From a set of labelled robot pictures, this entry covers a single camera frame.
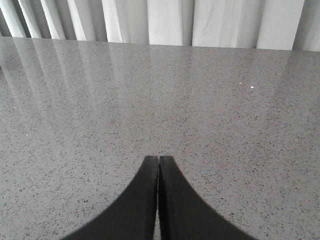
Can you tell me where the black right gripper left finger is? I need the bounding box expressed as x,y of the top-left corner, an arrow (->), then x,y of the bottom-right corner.
64,156 -> 159,240

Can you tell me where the white pleated curtain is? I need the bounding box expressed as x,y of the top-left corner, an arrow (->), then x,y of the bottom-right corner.
0,0 -> 320,52

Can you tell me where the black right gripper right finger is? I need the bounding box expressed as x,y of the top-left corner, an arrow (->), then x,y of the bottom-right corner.
158,156 -> 253,240

